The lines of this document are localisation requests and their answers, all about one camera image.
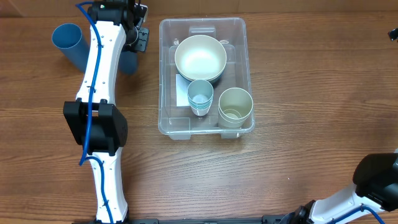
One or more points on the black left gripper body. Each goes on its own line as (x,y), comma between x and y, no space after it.
(132,34)

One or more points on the dark blue tall cup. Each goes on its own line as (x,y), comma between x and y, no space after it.
(69,39)
(128,62)

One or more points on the cream bowl front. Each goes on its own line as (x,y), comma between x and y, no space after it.
(200,51)

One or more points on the cream bowl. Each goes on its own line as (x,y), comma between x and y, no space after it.
(200,51)
(200,73)

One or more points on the grey small cup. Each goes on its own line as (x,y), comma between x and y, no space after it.
(200,92)

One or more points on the green small cup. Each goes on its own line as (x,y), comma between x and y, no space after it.
(200,107)

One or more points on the light blue small cup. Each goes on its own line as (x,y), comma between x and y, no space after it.
(194,103)

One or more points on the pink small cup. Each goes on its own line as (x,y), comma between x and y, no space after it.
(200,112)

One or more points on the cream tall cup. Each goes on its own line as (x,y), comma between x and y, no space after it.
(235,104)
(231,123)

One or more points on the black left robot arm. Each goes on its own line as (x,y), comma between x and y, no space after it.
(93,118)

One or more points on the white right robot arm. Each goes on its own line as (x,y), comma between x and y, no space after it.
(374,190)

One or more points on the white label in bin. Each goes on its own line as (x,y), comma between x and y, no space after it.
(181,90)

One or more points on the clear plastic storage bin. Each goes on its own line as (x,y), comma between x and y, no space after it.
(180,123)

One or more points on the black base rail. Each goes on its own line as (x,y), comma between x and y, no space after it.
(265,219)

